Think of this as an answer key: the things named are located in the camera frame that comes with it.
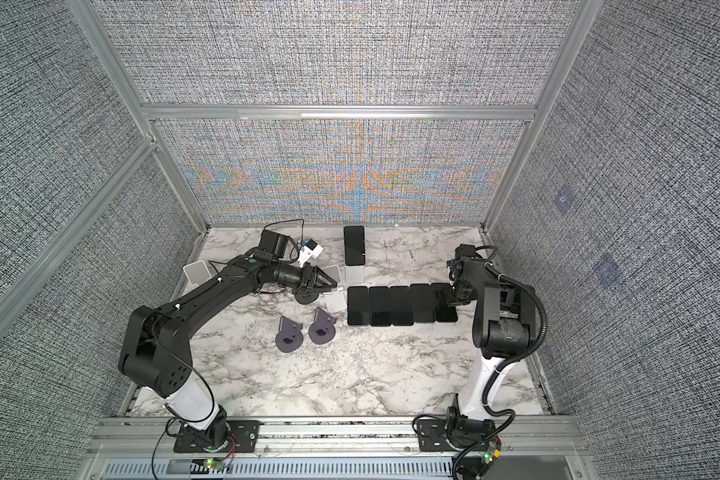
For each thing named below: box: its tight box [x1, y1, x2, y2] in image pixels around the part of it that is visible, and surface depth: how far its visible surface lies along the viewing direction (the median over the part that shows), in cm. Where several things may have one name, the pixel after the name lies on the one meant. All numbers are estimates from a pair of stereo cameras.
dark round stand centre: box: [294, 289, 319, 305], surface depth 100 cm
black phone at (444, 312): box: [431, 282, 458, 322], surface depth 97 cm
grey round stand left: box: [275, 315, 304, 353], surface depth 90 cm
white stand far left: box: [182, 260, 212, 296], surface depth 97 cm
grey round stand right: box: [308, 307, 337, 345], surface depth 92 cm
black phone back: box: [344, 226, 366, 266], surface depth 101 cm
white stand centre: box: [324, 291, 347, 314], surface depth 99 cm
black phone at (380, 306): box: [369, 286, 391, 327], surface depth 102 cm
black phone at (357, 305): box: [347, 286, 369, 326], surface depth 100 cm
